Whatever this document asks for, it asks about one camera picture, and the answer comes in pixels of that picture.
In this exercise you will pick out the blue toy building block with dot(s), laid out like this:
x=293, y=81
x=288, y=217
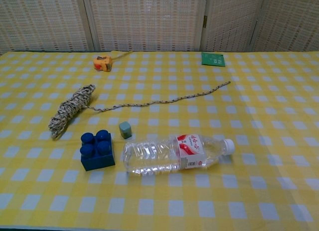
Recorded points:
x=98, y=160

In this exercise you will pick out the small grey-green cube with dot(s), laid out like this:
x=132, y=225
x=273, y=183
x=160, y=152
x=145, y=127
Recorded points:
x=125, y=130

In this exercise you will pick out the orange tape measure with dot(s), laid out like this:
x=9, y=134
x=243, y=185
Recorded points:
x=101, y=64

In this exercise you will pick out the brass screen hinge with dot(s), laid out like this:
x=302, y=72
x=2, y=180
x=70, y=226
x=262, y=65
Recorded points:
x=205, y=21

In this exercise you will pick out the yellow white checked tablecloth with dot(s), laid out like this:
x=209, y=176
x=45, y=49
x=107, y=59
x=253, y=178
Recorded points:
x=224, y=116

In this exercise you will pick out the clear plastic water bottle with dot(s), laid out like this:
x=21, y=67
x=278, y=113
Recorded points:
x=154, y=156

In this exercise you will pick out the green paper packet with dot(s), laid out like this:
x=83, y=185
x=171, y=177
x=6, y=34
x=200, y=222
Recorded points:
x=213, y=59

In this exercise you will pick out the woven folding screen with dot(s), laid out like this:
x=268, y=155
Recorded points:
x=149, y=22

